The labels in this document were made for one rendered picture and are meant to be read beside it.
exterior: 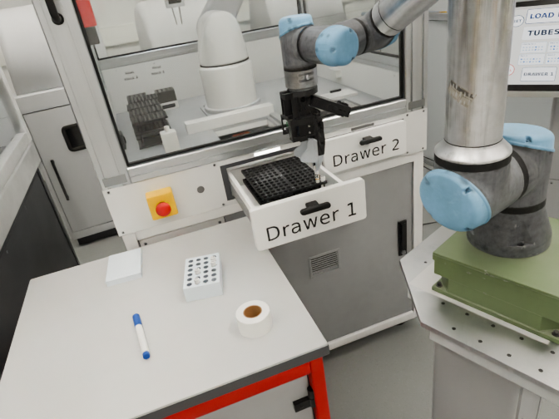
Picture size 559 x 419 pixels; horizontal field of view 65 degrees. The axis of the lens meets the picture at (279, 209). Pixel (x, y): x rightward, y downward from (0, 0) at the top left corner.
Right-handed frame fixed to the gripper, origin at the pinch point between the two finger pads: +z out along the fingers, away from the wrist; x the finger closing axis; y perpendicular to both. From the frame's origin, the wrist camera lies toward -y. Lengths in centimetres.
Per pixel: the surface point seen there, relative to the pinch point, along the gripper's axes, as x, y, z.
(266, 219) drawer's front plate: 10.8, 18.3, 5.0
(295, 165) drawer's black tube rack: -13.7, 1.4, 5.2
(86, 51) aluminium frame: -22, 47, -34
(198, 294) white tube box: 13.8, 37.7, 17.3
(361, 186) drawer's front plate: 10.8, -6.3, 3.8
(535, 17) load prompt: -20, -87, -20
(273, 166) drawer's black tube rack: -17.4, 7.1, 5.3
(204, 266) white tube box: 6.6, 34.5, 15.2
